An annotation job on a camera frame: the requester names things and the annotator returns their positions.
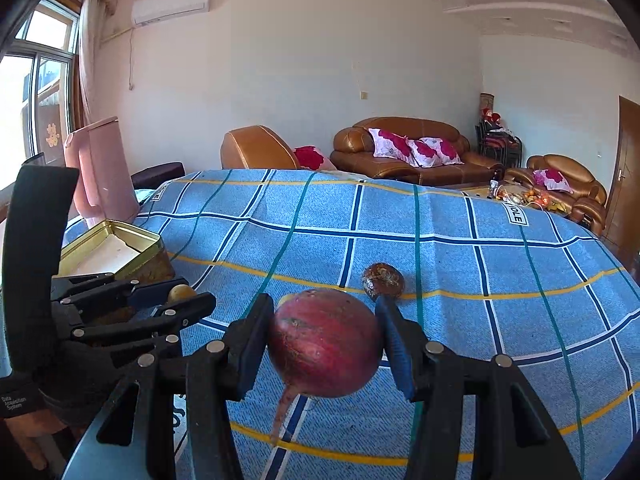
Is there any brown leather armchair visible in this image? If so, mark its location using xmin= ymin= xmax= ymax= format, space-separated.
xmin=221 ymin=125 xmax=301 ymax=170
xmin=505 ymin=154 xmax=607 ymax=235

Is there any red round radish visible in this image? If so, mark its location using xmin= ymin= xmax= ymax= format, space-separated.
xmin=268 ymin=289 xmax=385 ymax=443

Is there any gold tin box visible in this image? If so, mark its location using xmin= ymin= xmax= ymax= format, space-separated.
xmin=59 ymin=220 xmax=176 ymax=286

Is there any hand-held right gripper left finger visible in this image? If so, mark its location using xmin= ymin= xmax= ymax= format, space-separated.
xmin=96 ymin=294 xmax=275 ymax=480

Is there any small yellow fruit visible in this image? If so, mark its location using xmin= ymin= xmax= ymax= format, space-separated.
xmin=167 ymin=285 xmax=198 ymax=306

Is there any dark brown fruit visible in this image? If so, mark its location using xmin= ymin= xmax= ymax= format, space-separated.
xmin=362 ymin=263 xmax=405 ymax=301

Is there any window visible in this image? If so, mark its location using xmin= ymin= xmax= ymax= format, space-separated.
xmin=0 ymin=0 xmax=81 ymax=191

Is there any dark stool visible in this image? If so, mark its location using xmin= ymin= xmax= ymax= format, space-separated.
xmin=131 ymin=161 xmax=186 ymax=190

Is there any pink curtain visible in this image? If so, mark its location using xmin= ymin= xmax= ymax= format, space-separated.
xmin=75 ymin=0 xmax=120 ymax=128

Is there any blue checkered tablecloth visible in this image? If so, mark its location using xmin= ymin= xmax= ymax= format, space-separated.
xmin=62 ymin=167 xmax=640 ymax=480

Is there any pink kettle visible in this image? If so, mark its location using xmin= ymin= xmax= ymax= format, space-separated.
xmin=63 ymin=116 xmax=141 ymax=228

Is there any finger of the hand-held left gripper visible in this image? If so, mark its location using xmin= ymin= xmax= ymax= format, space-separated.
xmin=55 ymin=291 xmax=217 ymax=356
xmin=50 ymin=272 xmax=178 ymax=321

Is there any glass coffee table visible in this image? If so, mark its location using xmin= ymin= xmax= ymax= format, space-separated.
xmin=462 ymin=180 xmax=571 ymax=216

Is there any brown leather sofa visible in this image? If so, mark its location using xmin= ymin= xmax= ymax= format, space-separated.
xmin=331 ymin=117 xmax=506 ymax=185

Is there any red floral pillow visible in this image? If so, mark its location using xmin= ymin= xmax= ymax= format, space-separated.
xmin=294 ymin=146 xmax=337 ymax=171

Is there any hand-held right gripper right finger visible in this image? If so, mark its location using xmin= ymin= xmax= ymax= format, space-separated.
xmin=375 ymin=295 xmax=583 ymax=480

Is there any brown wooden door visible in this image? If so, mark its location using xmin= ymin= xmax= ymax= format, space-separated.
xmin=602 ymin=96 xmax=640 ymax=261

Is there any stack of dark chairs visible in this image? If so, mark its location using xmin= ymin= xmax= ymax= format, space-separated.
xmin=475 ymin=121 xmax=523 ymax=168

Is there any white air conditioner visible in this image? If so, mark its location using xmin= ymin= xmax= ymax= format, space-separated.
xmin=131 ymin=0 xmax=210 ymax=27

